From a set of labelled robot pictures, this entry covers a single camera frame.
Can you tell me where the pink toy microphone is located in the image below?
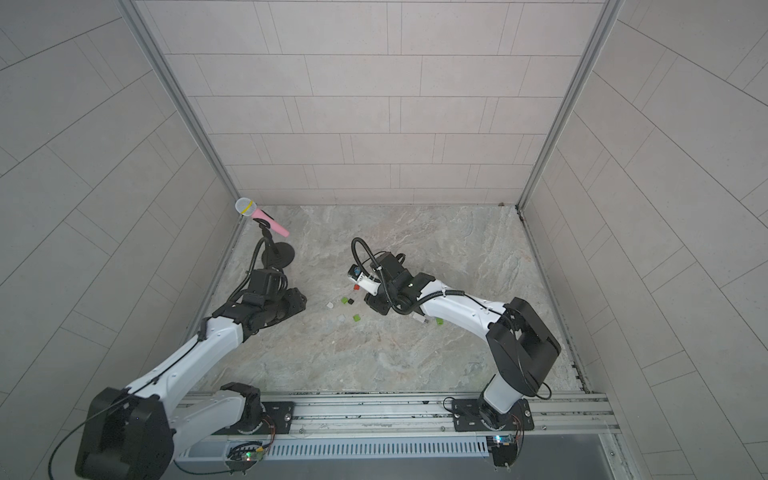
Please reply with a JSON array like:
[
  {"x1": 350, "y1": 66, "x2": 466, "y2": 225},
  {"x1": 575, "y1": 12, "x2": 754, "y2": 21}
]
[{"x1": 235, "y1": 197, "x2": 290, "y2": 238}]

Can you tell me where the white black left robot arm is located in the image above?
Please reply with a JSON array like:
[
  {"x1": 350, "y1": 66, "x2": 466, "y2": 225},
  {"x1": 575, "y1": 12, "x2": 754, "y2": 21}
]
[{"x1": 74, "y1": 232, "x2": 307, "y2": 479}]

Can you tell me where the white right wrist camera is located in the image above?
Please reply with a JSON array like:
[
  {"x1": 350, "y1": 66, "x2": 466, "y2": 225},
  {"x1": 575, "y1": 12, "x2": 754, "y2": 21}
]
[{"x1": 348, "y1": 264, "x2": 381, "y2": 296}]

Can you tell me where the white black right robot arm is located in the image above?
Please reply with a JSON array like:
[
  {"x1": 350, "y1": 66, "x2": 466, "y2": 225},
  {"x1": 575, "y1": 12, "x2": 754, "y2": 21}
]
[{"x1": 348, "y1": 237, "x2": 562, "y2": 430}]

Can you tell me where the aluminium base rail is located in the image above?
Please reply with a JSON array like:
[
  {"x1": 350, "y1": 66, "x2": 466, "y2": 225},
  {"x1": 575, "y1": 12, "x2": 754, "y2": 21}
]
[{"x1": 161, "y1": 390, "x2": 620, "y2": 471}]

